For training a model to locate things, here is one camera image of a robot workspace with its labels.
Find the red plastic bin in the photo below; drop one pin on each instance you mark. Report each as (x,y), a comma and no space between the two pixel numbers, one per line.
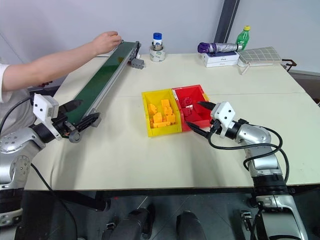
(197,117)

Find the yellow toy block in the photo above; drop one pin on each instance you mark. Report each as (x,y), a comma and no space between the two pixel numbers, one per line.
(171,118)
(158,125)
(152,108)
(157,117)
(165,102)
(168,110)

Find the dark rounded shape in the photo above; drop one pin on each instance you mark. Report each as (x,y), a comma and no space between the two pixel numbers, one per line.
(190,226)
(132,223)

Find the beige checked cloth pouch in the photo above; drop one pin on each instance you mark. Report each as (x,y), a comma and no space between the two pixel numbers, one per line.
(260,56)

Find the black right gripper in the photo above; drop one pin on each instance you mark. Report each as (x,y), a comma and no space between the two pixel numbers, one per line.
(216,126)

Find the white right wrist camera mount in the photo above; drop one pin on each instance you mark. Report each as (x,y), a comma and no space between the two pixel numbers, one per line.
(225,112)

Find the person's bare hand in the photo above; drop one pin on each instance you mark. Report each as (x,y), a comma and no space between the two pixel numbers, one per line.
(105,42)

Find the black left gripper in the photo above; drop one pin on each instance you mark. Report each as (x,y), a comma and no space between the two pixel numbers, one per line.
(61,123)

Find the person's bare forearm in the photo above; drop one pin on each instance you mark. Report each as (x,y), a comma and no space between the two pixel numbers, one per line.
(50,65)

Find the dark red toy block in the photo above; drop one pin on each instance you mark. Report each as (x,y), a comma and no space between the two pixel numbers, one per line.
(186,102)

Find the grey cylindrical roller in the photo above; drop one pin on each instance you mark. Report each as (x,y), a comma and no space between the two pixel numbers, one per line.
(75,137)

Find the green bottle with yellow cap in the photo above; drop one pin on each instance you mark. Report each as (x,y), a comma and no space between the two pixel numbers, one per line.
(243,38)

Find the white bottle with blue cap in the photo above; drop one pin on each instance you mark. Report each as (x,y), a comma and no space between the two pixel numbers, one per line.
(157,40)

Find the black table frame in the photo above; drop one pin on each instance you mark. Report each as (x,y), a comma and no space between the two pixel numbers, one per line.
(125,193)

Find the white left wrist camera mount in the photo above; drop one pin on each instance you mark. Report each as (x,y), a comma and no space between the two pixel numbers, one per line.
(41,105)

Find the green conveyor belt, aluminium frame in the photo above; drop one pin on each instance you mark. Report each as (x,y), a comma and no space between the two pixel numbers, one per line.
(100,80)

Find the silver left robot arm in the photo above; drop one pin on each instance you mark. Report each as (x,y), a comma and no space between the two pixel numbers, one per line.
(15,147)

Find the white tape roll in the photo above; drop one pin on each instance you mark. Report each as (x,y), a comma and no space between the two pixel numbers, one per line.
(157,57)

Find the dark brown chair frame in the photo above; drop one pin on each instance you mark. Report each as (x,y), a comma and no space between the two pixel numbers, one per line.
(290,62)

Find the purple and silver folded umbrella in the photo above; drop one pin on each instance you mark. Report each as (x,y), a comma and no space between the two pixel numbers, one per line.
(220,47)

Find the yellow plastic bin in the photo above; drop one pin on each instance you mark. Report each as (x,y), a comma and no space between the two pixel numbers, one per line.
(150,131)

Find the grey metal block with holes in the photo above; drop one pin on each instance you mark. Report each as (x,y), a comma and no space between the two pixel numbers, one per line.
(138,63)

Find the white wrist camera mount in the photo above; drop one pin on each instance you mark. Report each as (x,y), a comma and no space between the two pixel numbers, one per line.
(225,112)
(41,105)

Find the person's white shirt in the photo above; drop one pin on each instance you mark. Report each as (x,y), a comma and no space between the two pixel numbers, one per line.
(10,112)

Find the dark grey pillar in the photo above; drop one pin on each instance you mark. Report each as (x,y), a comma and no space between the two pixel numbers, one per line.
(227,20)

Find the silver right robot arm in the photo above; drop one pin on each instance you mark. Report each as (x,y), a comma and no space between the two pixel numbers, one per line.
(260,140)

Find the white phone box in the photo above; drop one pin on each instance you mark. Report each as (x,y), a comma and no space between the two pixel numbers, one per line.
(221,63)
(220,55)

